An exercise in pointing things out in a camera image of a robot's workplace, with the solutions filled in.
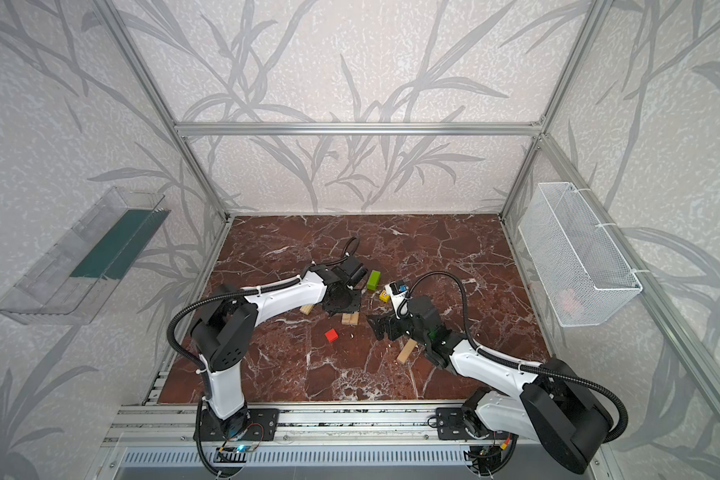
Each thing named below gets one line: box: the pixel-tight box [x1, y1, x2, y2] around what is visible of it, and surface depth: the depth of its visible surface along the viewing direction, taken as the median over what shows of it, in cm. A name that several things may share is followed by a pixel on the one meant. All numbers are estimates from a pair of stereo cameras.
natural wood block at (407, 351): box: [396, 338, 417, 364], surface depth 87 cm
